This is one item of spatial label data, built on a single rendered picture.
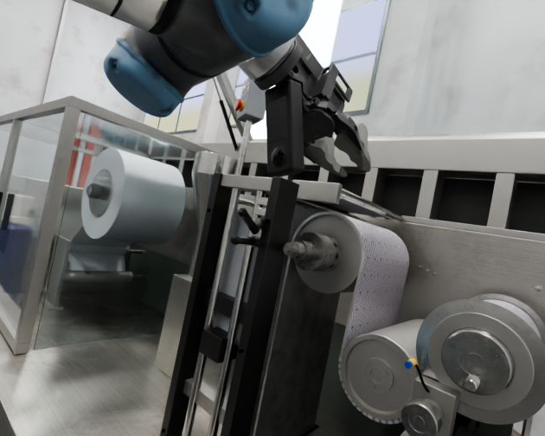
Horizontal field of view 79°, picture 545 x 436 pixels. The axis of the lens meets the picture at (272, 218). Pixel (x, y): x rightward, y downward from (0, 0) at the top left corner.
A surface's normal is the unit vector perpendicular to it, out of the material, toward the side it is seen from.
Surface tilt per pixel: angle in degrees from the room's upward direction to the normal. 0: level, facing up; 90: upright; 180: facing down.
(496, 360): 90
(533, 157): 90
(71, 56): 90
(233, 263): 90
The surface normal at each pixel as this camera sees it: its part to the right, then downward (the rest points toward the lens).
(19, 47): 0.70, 0.13
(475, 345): -0.63, -0.14
